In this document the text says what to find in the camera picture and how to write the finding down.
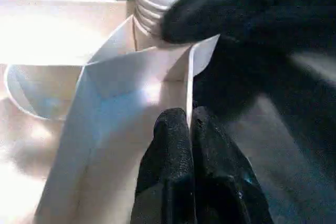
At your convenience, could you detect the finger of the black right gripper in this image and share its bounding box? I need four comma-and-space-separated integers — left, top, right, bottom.
160, 0, 274, 45

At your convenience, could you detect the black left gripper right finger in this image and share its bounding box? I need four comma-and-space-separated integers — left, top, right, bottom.
191, 105, 274, 224

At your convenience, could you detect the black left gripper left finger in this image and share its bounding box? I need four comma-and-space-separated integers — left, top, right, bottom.
135, 107, 196, 224

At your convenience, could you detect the white plastic table top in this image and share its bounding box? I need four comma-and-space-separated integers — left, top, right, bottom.
0, 0, 220, 224

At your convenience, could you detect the black plastic mat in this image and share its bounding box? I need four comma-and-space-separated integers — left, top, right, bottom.
0, 0, 336, 224

